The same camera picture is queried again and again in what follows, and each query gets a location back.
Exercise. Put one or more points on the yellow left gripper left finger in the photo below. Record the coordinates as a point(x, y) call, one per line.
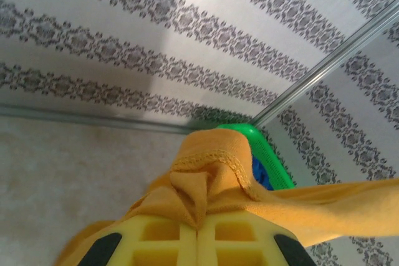
point(159, 241)

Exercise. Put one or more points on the yellow-orange t-shirt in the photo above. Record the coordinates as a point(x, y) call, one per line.
point(224, 191)

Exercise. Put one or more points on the aluminium frame post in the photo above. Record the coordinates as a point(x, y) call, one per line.
point(327, 66)

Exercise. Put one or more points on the green plastic basket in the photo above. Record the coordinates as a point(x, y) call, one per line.
point(268, 150)

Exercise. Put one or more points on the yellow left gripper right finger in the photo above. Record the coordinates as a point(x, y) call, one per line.
point(237, 241)

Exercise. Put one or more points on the blue cloth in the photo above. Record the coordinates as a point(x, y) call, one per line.
point(260, 172)

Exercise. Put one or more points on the aluminium frame rail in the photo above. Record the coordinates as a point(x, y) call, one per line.
point(93, 118)

